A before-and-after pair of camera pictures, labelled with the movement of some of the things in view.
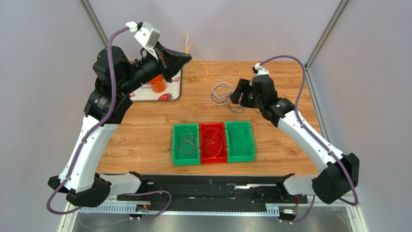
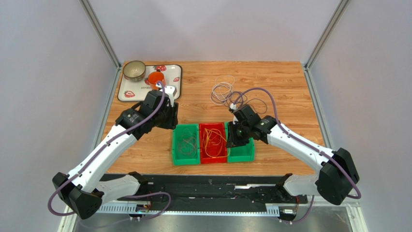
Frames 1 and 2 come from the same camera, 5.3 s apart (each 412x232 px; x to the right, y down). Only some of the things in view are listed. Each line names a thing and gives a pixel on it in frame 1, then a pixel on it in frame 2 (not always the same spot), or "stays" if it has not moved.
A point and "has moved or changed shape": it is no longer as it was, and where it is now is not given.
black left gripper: [170, 62] -> [173, 120]
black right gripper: [246, 93] -> [236, 138]
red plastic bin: [213, 146] stays
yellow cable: [194, 60] -> [214, 144]
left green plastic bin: [185, 144] stays
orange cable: [204, 140] has moved or changed shape
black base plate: [214, 189] stays
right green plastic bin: [240, 145] stays
